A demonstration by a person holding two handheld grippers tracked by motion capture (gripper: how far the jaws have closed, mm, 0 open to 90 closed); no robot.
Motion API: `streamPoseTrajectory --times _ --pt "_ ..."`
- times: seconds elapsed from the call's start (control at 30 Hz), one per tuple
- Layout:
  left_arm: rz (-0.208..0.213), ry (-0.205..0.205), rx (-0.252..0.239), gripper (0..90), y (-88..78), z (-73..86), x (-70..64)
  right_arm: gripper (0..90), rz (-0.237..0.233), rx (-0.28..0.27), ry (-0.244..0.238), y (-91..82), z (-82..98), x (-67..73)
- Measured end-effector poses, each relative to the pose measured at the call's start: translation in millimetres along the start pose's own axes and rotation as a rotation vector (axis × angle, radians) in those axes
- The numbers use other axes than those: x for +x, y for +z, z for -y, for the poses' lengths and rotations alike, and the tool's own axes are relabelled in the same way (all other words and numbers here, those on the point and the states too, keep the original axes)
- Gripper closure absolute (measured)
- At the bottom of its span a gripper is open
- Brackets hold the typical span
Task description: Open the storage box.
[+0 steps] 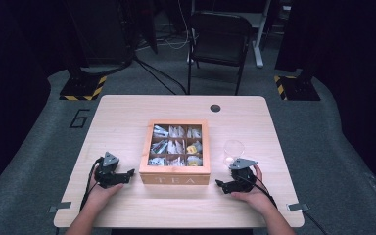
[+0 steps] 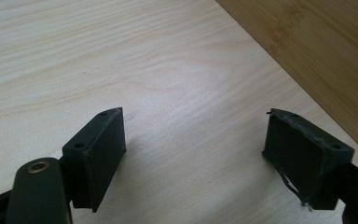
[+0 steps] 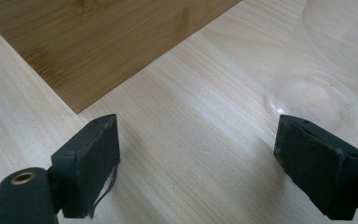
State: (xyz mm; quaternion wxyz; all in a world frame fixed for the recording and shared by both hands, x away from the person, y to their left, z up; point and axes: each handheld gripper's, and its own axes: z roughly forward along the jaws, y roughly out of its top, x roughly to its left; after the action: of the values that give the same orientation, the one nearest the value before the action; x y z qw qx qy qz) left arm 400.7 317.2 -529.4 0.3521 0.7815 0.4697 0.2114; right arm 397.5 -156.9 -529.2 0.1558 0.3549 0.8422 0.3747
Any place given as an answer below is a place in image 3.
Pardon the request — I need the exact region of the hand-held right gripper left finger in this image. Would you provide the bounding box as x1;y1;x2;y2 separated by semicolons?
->
50;113;121;219

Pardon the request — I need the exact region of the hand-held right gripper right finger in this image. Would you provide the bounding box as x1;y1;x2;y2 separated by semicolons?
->
273;114;358;221

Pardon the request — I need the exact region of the clear glass cup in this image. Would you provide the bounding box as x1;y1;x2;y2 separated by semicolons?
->
264;0;358;141

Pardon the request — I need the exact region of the bamboo board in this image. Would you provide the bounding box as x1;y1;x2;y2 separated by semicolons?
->
0;0;242;115

